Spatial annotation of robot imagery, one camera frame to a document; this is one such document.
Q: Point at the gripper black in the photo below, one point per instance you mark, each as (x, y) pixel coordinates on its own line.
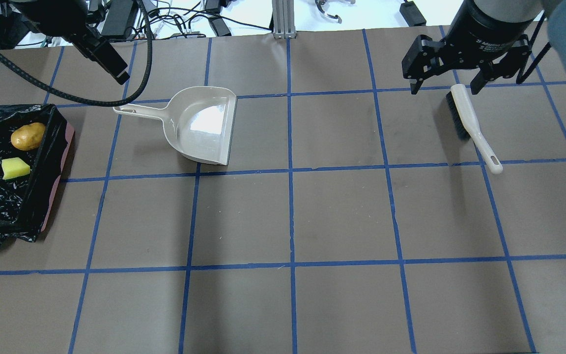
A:
(490, 30)
(100, 53)

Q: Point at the beige hand brush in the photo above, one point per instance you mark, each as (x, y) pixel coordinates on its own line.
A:
(467, 125)

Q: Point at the yellow toy potato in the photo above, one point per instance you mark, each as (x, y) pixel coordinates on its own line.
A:
(28, 137)

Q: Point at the yellow green sponge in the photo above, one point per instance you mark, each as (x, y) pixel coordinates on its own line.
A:
(14, 167)

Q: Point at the beige plastic dustpan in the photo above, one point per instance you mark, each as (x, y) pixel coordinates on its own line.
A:
(197, 122)

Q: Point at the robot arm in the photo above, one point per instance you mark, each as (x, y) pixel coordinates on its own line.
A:
(547, 31)

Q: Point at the black lined trash bin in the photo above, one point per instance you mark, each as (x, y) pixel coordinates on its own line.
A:
(25, 202)

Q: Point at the black power adapter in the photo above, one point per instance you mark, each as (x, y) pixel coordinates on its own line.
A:
(412, 14)

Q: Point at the aluminium frame post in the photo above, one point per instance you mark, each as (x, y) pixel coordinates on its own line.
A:
(283, 19)

